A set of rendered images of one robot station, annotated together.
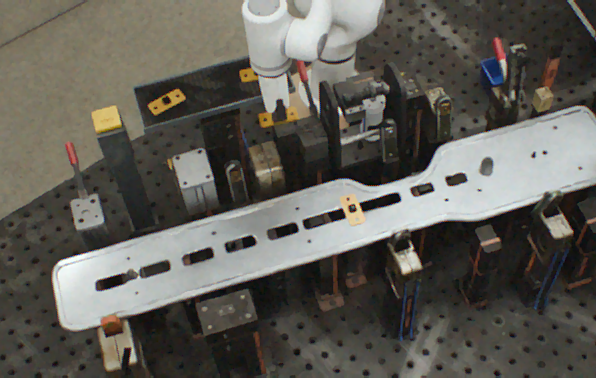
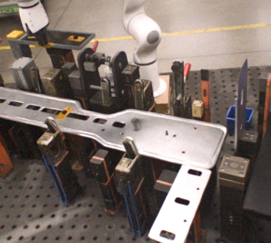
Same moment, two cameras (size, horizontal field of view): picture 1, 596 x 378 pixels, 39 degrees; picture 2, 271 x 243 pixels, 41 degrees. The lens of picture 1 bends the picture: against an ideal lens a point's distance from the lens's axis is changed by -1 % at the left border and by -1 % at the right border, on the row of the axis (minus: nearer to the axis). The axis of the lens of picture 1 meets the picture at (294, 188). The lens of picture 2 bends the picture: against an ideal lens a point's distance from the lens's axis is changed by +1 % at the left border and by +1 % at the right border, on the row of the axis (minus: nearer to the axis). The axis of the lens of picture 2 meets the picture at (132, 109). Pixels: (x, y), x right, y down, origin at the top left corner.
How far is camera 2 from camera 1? 1.53 m
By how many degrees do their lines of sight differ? 36
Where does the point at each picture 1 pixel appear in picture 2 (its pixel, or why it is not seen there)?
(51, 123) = not seen: hidden behind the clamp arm
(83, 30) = not seen: hidden behind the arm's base
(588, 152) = (198, 147)
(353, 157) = (98, 99)
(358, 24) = (137, 37)
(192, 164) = (22, 61)
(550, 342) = not seen: outside the picture
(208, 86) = (55, 36)
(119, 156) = (18, 55)
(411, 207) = (86, 124)
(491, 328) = (103, 227)
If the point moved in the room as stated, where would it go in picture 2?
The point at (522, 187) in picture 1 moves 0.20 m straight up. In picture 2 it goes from (142, 144) to (134, 99)
